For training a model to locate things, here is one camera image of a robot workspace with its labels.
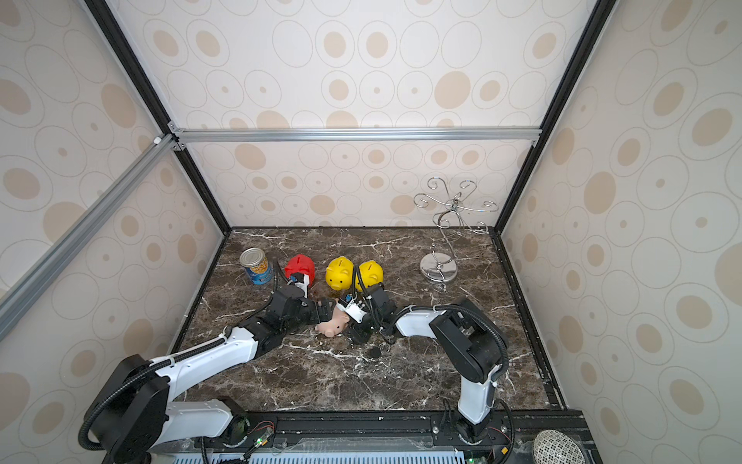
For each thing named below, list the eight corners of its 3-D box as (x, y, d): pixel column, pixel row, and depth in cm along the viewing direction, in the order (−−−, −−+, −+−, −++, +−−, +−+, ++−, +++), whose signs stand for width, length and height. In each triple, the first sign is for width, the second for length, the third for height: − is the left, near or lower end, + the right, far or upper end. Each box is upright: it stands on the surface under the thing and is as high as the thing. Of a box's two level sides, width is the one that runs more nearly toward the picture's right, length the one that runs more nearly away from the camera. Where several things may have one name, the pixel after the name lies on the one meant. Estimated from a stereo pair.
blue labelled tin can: (247, 285, 105) (235, 266, 96) (253, 267, 110) (242, 247, 101) (271, 285, 105) (261, 266, 96) (276, 267, 110) (267, 247, 101)
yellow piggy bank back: (328, 293, 102) (324, 278, 94) (330, 272, 108) (327, 256, 100) (352, 293, 102) (350, 278, 95) (353, 272, 108) (352, 256, 100)
